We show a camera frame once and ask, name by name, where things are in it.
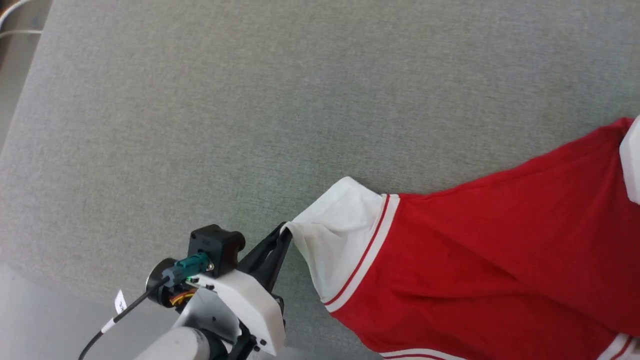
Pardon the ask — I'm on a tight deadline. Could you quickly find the left black cable teal plug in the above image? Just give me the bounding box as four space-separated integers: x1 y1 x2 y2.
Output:
78 252 211 360

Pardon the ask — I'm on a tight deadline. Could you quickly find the red and white shirt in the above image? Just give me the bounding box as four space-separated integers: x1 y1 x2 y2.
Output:
281 115 640 360

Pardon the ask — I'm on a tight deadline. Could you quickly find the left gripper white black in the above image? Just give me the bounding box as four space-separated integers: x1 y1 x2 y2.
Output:
145 223 294 357

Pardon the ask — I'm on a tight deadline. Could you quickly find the grey fabric sofa cushion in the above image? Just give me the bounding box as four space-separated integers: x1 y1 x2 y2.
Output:
0 0 640 360

